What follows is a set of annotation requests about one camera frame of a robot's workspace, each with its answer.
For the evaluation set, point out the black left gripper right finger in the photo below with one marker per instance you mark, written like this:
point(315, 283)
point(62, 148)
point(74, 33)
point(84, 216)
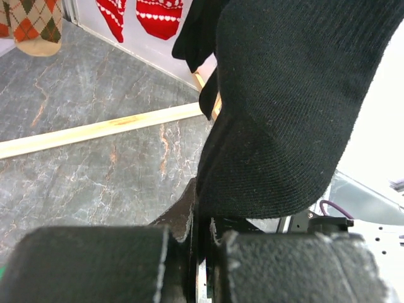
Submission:
point(327, 259)

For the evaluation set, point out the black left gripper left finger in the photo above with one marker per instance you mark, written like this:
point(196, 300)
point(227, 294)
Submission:
point(150, 263)

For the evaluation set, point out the black white-striped sock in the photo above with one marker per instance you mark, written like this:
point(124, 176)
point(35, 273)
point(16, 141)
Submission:
point(292, 76)
point(197, 38)

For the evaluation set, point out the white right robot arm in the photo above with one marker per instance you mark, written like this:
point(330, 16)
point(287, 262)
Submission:
point(378, 218)

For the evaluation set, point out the wooden hanger rack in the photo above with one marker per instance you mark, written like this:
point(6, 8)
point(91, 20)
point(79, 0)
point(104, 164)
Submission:
point(22, 146)

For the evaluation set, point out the red patterned sock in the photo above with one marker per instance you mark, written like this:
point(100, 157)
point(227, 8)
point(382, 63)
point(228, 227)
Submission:
point(159, 18)
point(113, 13)

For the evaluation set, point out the tan orange argyle sock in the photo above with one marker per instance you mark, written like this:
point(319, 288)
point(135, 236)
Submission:
point(6, 31)
point(37, 26)

